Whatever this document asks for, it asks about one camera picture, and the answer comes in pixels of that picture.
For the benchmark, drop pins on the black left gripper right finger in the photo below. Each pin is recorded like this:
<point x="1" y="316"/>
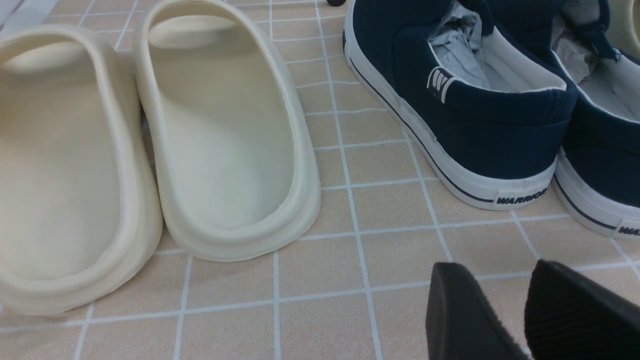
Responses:
<point x="571" y="317"/>

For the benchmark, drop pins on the navy canvas slip-on left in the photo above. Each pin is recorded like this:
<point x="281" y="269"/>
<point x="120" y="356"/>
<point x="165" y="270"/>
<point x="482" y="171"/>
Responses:
<point x="487" y="115"/>

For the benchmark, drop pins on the cream foam slide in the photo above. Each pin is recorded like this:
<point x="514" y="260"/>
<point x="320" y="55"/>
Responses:
<point x="80" y="210"/>
<point x="236" y="169"/>

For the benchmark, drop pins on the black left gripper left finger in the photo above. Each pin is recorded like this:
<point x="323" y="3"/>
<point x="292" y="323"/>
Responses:
<point x="460" y="323"/>

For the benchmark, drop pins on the cream foam slide left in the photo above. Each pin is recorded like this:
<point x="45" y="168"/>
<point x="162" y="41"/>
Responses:
<point x="80" y="210"/>

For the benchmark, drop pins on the navy canvas slip-on right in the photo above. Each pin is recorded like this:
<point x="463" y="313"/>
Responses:
<point x="597" y="175"/>

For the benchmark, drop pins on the cream foam slide right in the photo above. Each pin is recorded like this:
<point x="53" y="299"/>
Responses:
<point x="236" y="169"/>

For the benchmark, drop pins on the green foam slide left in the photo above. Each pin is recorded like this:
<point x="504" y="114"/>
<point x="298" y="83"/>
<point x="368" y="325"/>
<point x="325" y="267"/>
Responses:
<point x="624" y="28"/>

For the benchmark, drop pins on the navy canvas slip-on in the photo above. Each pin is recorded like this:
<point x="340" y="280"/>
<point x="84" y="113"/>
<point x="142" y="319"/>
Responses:
<point x="597" y="175"/>
<point x="487" y="115"/>

